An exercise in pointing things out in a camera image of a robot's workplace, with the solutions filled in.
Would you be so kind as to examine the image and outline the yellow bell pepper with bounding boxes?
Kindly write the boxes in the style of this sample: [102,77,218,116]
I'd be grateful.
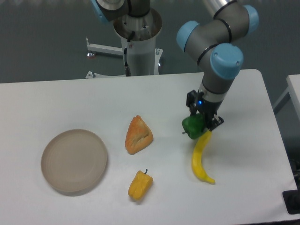
[128,169,153,201]

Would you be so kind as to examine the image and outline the yellow banana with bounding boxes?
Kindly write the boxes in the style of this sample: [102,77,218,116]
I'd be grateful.
[191,131,215,185]

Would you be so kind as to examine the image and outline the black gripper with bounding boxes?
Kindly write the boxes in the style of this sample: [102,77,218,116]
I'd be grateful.
[186,88,226,131]

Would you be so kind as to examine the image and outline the beige round plate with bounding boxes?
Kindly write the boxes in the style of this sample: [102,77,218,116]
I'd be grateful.
[41,129,108,195]

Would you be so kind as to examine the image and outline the orange triangular bread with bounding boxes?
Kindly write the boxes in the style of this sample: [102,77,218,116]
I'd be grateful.
[125,115,154,155]

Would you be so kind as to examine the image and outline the black clamp at table edge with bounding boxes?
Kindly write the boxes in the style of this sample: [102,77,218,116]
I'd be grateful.
[282,190,300,215]

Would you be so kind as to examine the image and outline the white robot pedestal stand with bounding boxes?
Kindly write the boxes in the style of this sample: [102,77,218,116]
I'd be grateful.
[86,8,163,76]

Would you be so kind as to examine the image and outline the green bell pepper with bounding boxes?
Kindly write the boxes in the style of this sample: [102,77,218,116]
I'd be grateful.
[181,113,206,140]

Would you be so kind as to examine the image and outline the black cable on pedestal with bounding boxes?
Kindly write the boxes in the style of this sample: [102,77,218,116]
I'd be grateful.
[123,31,135,77]

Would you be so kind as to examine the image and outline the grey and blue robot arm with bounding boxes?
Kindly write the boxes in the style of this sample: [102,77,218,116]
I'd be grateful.
[91,0,259,131]

